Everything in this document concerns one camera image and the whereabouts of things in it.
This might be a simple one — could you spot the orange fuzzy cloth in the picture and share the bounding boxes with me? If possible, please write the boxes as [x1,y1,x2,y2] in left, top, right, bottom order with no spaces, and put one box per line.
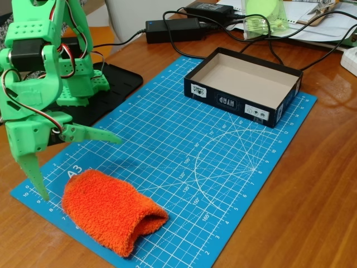
[61,169,170,258]

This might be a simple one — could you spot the green plastic part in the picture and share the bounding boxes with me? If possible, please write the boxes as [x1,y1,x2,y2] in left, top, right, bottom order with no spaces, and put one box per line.
[342,33,357,48]

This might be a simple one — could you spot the blue A3 cutting mat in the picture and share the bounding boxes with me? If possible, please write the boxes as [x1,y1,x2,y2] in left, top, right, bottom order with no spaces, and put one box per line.
[9,55,319,268]

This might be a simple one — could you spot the grey knit fabric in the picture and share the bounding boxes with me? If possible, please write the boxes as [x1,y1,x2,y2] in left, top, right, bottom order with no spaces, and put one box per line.
[0,12,15,51]

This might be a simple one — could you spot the black power adapter blue light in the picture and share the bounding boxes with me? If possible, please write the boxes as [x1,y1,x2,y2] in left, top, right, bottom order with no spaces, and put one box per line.
[144,17,205,45]

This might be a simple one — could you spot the black cardboard box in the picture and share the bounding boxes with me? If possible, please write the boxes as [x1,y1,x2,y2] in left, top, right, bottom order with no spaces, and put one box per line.
[183,46,304,129]

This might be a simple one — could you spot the slim black power adapter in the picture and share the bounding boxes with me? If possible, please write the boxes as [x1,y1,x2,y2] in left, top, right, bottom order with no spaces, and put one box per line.
[184,1,234,18]

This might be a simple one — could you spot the green translucent plastic bag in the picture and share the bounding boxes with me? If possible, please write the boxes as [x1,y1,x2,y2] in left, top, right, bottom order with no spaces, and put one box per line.
[242,0,291,42]

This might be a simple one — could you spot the white paper stack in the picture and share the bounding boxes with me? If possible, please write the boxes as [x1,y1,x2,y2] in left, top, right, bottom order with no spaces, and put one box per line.
[192,0,357,51]

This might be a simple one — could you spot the white plastic device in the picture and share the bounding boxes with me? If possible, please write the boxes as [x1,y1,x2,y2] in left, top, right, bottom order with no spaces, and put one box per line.
[339,46,357,79]

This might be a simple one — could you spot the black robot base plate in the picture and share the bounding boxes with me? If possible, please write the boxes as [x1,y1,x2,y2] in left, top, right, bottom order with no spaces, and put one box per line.
[49,63,144,128]

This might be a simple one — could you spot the black adapter input cable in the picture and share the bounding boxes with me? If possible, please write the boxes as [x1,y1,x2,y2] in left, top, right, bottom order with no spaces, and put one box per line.
[92,29,147,49]

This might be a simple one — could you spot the black looping power cable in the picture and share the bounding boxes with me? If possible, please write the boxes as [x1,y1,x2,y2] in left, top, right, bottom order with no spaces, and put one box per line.
[162,9,209,60]

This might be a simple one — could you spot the black adapter output cable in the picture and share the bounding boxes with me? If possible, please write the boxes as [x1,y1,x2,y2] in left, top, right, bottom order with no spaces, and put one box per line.
[198,21,286,66]

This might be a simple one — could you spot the long black cable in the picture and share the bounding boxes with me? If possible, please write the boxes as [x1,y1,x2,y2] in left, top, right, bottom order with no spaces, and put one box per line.
[239,0,357,55]

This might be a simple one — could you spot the black cable behind box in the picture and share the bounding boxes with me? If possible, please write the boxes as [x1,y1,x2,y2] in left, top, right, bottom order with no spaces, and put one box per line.
[298,31,357,71]

